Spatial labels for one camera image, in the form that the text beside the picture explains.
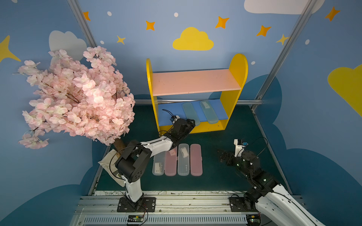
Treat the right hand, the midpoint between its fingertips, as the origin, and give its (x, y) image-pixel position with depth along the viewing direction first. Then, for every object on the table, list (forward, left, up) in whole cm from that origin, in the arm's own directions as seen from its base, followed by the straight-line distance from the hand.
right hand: (225, 149), depth 78 cm
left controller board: (-34, +47, -17) cm, 60 cm away
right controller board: (-30, -16, -19) cm, 39 cm away
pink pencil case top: (-3, +32, -17) cm, 36 cm away
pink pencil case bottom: (0, +15, -16) cm, 22 cm away
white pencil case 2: (-1, +24, -16) cm, 28 cm away
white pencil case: (-4, +39, -14) cm, 41 cm away
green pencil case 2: (+26, +6, -2) cm, 27 cm away
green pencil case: (+28, +20, -2) cm, 35 cm away
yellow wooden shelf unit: (+54, +7, -8) cm, 55 cm away
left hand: (+19, +18, +1) cm, 26 cm away
